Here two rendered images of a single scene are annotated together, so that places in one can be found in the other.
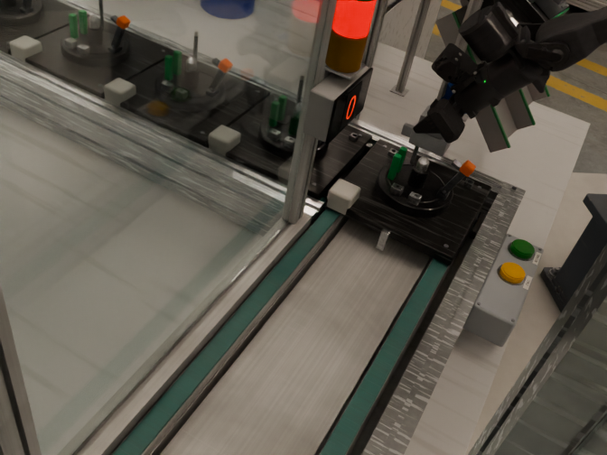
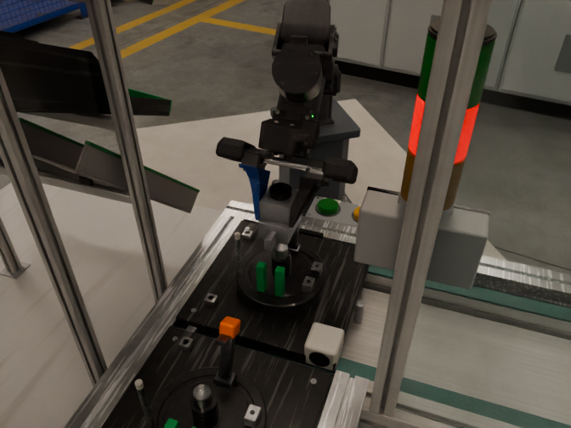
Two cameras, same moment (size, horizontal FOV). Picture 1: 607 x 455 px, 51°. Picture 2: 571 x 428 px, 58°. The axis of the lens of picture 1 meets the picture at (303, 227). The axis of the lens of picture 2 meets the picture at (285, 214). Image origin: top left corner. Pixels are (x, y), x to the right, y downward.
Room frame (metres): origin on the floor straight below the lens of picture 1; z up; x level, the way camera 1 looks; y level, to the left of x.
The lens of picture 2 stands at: (0.95, 0.38, 1.54)
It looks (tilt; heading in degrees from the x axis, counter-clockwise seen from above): 38 degrees down; 269
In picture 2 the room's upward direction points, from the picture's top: straight up
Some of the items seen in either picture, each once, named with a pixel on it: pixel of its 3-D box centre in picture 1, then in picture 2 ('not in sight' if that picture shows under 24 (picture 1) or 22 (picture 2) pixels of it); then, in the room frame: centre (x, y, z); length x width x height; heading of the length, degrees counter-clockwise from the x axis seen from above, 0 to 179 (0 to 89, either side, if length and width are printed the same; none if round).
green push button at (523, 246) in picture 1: (521, 250); (327, 208); (0.86, -0.38, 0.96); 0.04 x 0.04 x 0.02
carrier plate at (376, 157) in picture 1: (411, 196); (281, 284); (0.95, -0.18, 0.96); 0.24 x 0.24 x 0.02; 69
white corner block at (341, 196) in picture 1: (342, 197); (324, 346); (0.89, -0.06, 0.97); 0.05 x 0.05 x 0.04; 69
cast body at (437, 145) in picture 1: (429, 125); (278, 212); (0.95, -0.17, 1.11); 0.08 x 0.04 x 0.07; 70
